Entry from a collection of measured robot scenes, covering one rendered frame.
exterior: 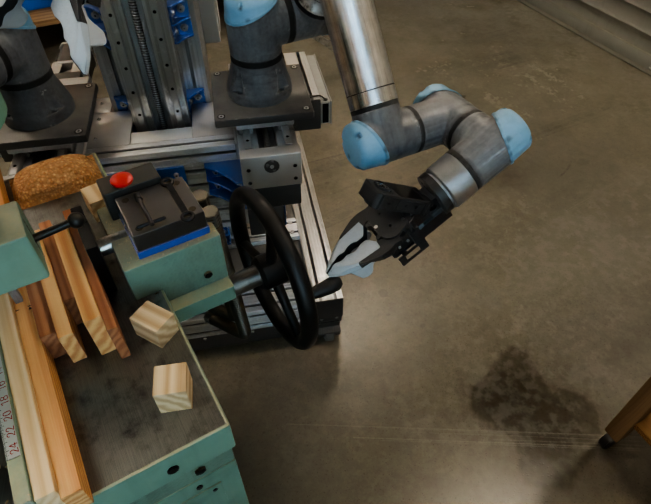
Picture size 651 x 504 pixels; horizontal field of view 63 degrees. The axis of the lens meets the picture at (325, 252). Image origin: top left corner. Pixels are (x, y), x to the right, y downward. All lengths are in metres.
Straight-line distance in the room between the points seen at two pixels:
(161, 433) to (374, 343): 1.20
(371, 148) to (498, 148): 0.18
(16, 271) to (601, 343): 1.72
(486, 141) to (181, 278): 0.48
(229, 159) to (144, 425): 0.81
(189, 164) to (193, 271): 0.60
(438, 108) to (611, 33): 2.89
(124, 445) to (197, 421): 0.08
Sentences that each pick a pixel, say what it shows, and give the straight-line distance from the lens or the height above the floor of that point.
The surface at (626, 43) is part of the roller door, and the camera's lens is 3.65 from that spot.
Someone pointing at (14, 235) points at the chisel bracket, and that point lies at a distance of 0.67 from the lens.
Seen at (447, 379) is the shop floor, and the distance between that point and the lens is 1.74.
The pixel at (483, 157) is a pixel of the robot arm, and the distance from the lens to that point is 0.81.
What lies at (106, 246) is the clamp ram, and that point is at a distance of 0.78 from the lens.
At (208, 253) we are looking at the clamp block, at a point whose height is 0.93.
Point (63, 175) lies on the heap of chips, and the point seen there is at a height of 0.93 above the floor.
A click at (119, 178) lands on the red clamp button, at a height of 1.03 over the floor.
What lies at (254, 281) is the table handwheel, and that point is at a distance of 0.87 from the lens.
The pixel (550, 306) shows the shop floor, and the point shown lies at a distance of 2.01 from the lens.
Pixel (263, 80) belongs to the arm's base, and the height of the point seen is 0.88.
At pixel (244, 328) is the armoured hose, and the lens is 1.01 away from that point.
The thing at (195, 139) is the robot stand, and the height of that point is 0.73.
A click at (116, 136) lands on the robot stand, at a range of 1.41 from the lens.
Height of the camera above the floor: 1.48
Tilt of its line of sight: 47 degrees down
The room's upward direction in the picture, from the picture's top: straight up
